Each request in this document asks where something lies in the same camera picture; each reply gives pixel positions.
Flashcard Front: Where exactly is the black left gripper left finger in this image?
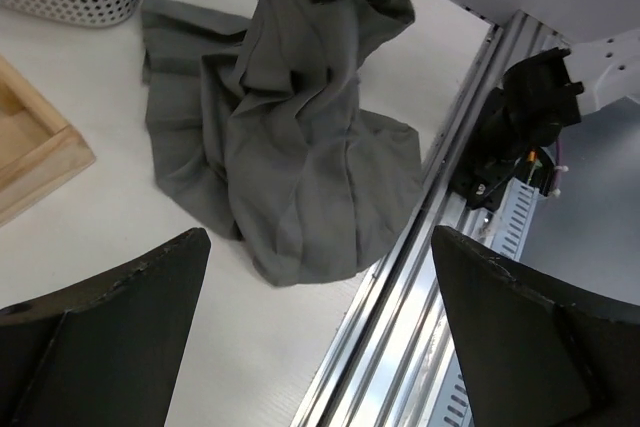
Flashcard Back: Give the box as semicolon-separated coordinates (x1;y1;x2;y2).
1;228;211;426

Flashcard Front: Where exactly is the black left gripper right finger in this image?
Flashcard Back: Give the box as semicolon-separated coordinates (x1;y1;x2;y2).
436;233;639;426

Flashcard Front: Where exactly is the grey pleated skirt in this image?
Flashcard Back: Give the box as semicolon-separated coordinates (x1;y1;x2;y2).
140;0;422;287

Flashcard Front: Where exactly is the wooden clothes rack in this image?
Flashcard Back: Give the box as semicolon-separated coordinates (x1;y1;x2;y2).
1;59;95;224

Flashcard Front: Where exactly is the white slotted cable duct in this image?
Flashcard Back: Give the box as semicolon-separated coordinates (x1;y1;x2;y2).
429;179;539;426

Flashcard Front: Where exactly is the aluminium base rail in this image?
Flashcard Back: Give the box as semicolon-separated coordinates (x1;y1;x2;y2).
293;12;556;426

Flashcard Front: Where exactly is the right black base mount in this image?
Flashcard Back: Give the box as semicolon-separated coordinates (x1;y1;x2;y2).
449;88;556;212

